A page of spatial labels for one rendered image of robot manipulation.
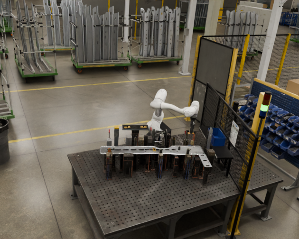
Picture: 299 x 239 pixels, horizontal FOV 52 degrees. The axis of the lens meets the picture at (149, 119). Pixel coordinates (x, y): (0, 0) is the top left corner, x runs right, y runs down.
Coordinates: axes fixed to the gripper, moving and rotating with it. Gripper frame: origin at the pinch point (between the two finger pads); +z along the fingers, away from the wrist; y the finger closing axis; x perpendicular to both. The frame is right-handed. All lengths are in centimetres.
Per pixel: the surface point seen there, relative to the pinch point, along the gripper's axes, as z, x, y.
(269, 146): 78, 176, -89
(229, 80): -10, 121, -187
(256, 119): -41, 57, 50
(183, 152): 28.5, -8.8, 7.8
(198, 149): 28.5, 14.3, -0.5
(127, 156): 26, -83, 20
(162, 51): 92, 110, -832
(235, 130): -8, 54, 14
